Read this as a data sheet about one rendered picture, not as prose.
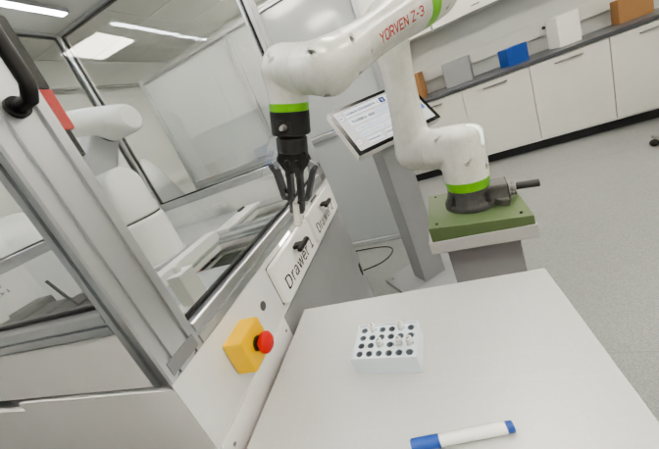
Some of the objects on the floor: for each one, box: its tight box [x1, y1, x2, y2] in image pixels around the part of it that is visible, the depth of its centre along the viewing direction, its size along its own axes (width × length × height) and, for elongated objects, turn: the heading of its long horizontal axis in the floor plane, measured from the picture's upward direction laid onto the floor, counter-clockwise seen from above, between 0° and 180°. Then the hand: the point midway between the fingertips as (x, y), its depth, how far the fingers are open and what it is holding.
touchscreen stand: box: [373, 144, 457, 293], centre depth 177 cm, size 50×45×102 cm
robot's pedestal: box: [429, 221, 540, 283], centre depth 107 cm, size 30×30×76 cm
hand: (297, 213), depth 80 cm, fingers closed
